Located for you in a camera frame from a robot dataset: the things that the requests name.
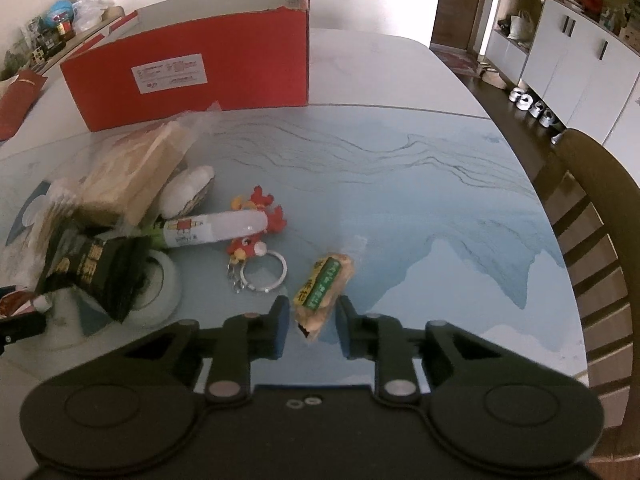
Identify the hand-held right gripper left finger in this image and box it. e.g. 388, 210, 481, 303
122, 294, 292, 406

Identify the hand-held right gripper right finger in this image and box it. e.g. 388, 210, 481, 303
336, 294, 503, 406

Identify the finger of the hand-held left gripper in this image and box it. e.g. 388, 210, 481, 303
0, 312, 47, 349

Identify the red brown packet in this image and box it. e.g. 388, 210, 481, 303
0, 292, 53, 320

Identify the green label snack packet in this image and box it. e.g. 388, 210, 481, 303
292, 237, 368, 343

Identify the black snack packet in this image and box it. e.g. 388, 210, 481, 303
37, 220, 151, 323

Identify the white tape roll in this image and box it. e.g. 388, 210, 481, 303
117, 250, 182, 332

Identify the white shell shaped pouch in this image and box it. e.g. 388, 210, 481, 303
159, 165, 217, 220

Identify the red cardboard box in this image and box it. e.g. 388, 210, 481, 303
60, 0, 312, 133

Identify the white labelled tube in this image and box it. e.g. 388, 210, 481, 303
145, 209, 268, 250

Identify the red paper bag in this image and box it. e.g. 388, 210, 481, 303
0, 71, 48, 142

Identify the wooden chair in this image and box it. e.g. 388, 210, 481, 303
532, 129, 640, 391

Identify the white sideboard with wooden top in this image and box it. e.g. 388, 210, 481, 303
0, 5, 126, 86

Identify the patterned doormat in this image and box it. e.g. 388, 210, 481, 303
432, 45, 481, 73

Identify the row of white shoes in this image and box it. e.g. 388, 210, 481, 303
507, 86, 568, 146

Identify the blue globe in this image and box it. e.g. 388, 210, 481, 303
47, 0, 76, 28

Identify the clear plastic bag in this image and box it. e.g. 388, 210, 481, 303
74, 0, 108, 31

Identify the brown door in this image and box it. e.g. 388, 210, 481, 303
430, 0, 501, 56

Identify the white cabinet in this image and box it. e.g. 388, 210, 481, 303
482, 0, 640, 146

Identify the white tote bag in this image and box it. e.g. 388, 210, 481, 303
507, 10, 536, 42

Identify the red chicken keychain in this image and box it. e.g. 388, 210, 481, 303
227, 186, 290, 295

